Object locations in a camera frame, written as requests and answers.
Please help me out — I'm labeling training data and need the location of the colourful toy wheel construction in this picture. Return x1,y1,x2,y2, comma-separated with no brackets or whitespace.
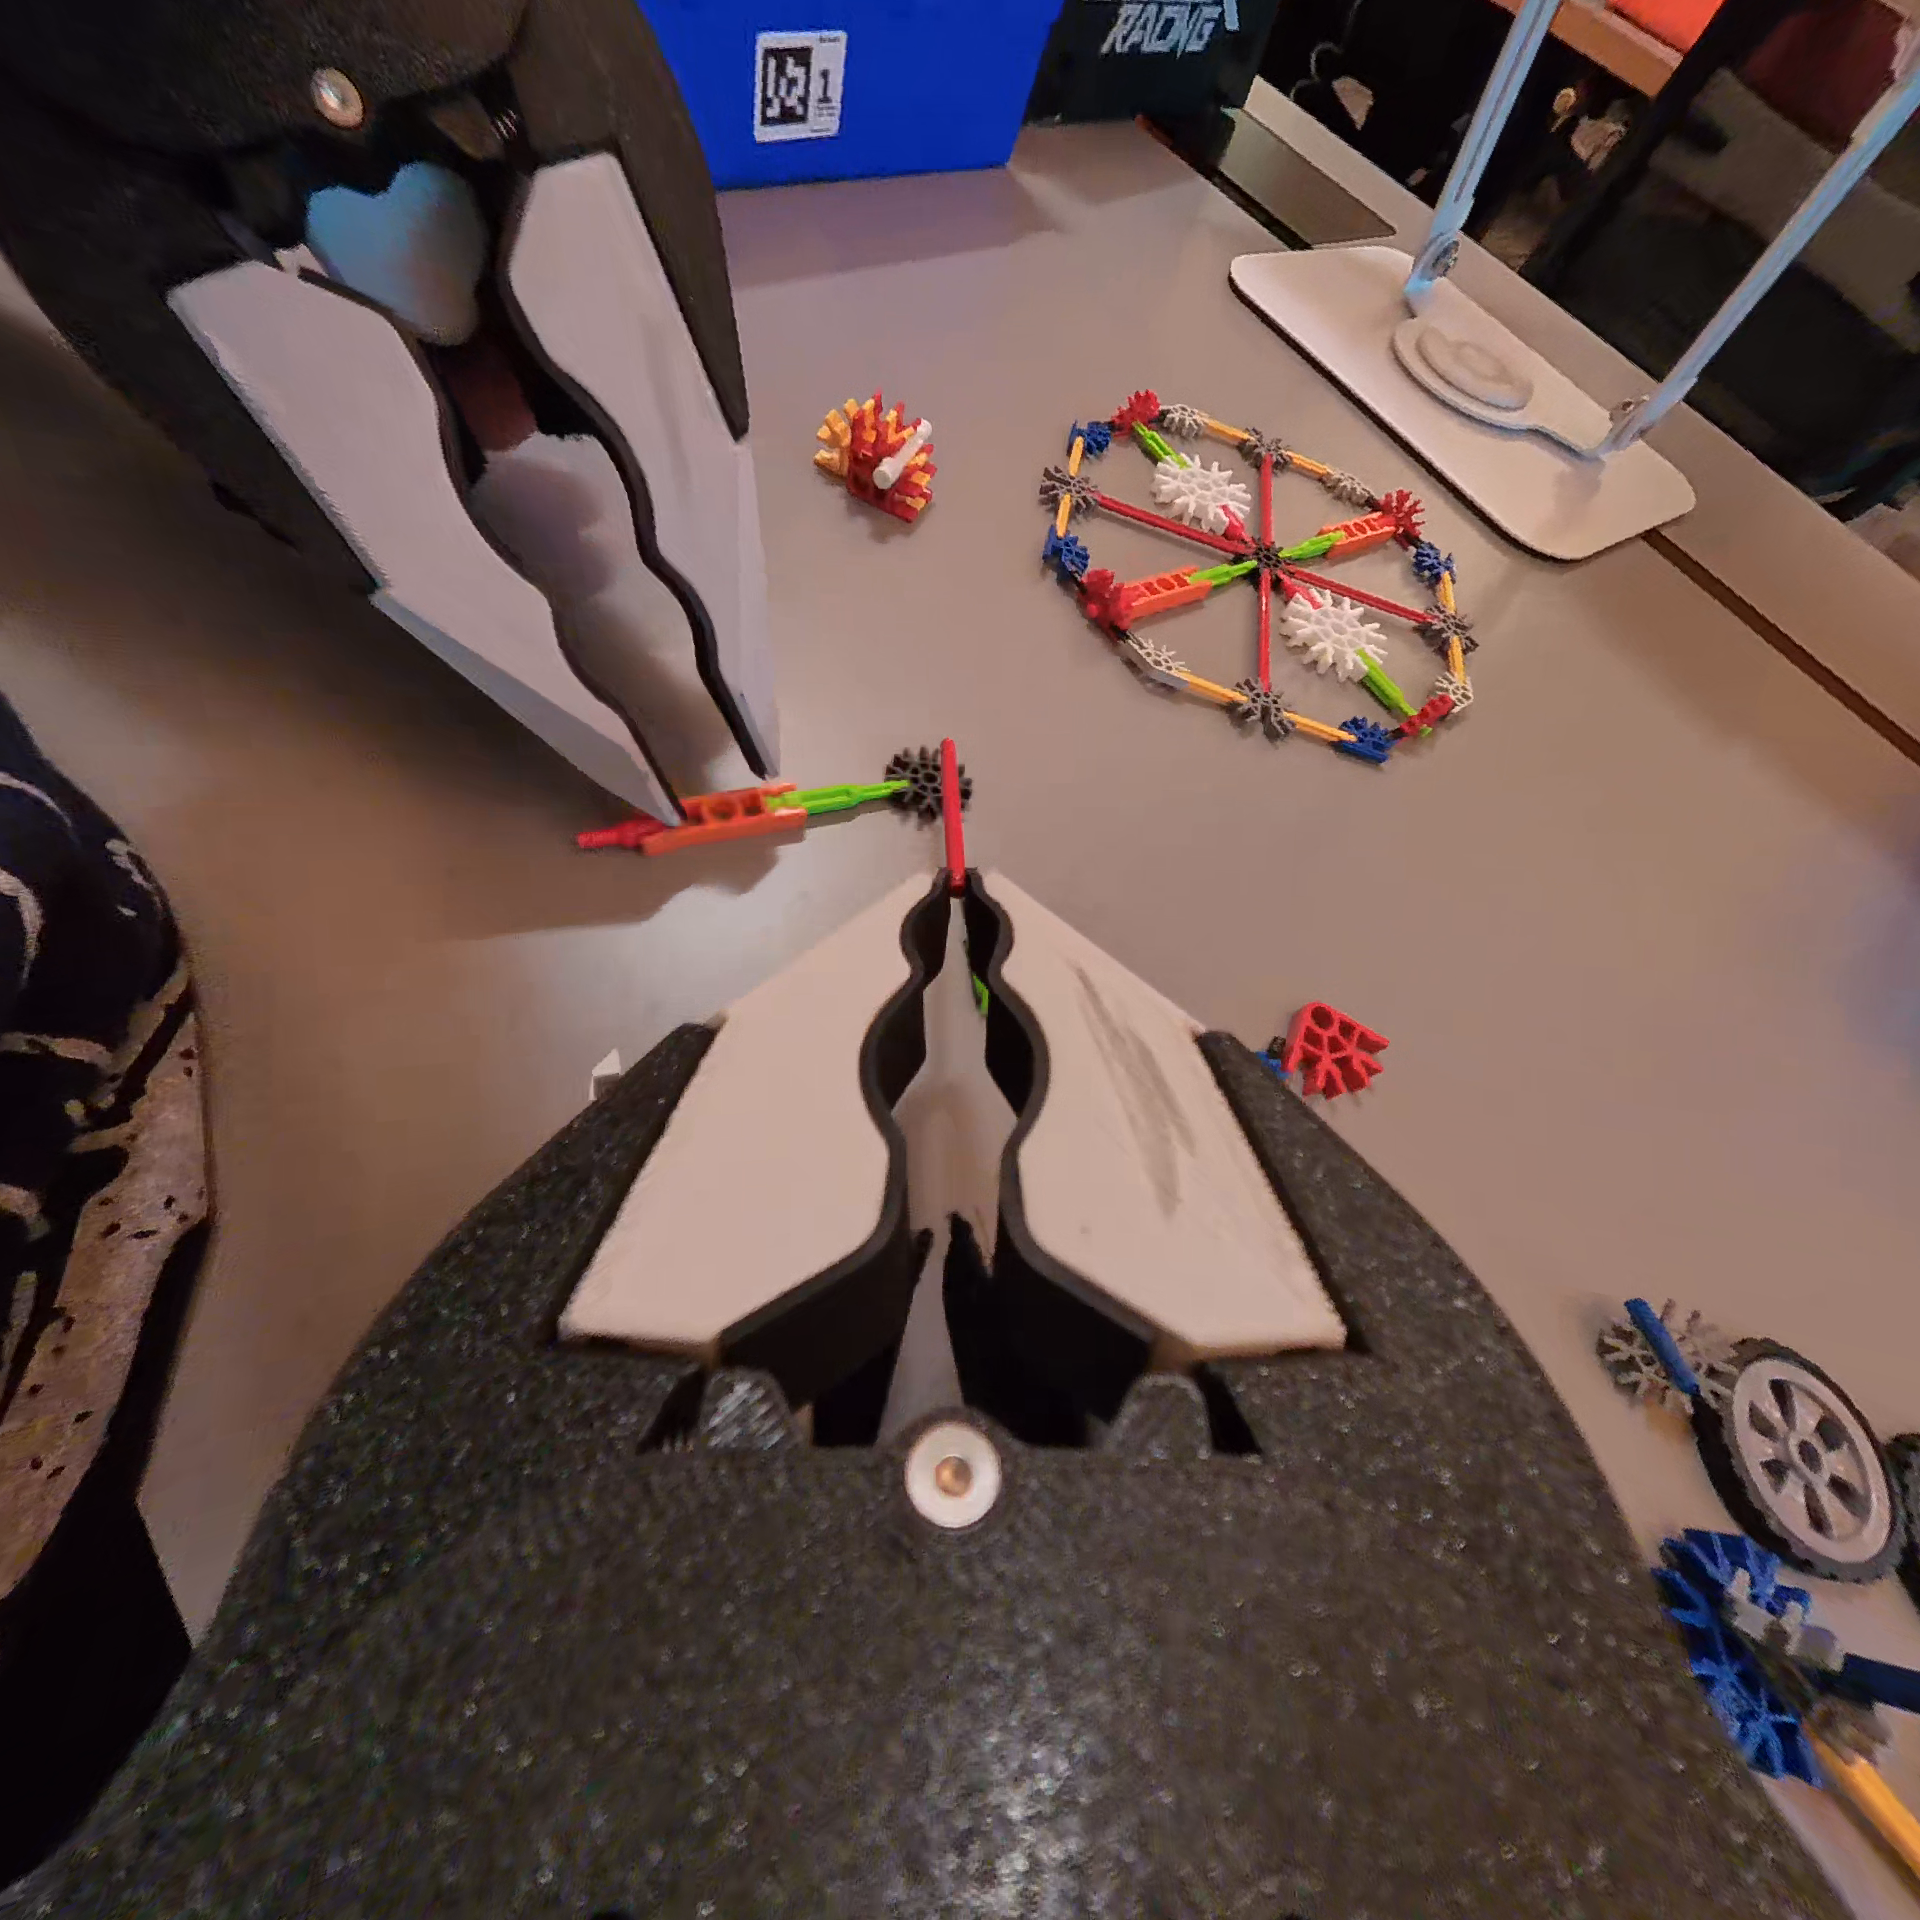
1039,391,1482,768

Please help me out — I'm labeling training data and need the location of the person's left hand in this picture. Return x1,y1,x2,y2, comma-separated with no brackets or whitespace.
448,339,537,454

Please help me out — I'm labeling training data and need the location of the blue plastic bin with tag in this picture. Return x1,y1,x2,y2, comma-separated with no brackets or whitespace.
635,0,1067,193

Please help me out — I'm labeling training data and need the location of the orange connector with green rod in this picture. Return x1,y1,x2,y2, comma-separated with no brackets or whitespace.
641,771,890,861

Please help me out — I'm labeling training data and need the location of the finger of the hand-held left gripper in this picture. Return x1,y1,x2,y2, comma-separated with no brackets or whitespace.
168,246,689,830
497,147,783,781

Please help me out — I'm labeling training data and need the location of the red toy connector piece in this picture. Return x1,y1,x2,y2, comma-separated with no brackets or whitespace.
1277,999,1392,1101

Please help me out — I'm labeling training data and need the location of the blue toy gear assembly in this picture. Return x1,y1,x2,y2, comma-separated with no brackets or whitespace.
1648,1526,1920,1880

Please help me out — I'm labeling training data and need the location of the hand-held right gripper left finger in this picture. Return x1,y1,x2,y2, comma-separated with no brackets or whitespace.
557,865,959,1353

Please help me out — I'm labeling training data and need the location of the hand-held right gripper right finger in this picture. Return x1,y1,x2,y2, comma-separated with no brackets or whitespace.
960,870,1348,1369

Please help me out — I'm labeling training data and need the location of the black printed box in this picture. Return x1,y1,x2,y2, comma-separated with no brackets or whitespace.
1036,0,1287,126

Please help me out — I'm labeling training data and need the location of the grey connector with blue rod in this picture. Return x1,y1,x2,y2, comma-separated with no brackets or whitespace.
1596,1295,1744,1422

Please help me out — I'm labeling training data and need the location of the red yellow toy block assembly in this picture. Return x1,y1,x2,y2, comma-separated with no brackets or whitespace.
815,391,943,526

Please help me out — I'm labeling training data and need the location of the black round toy connector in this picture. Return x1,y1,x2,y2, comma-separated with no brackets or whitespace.
880,744,979,820

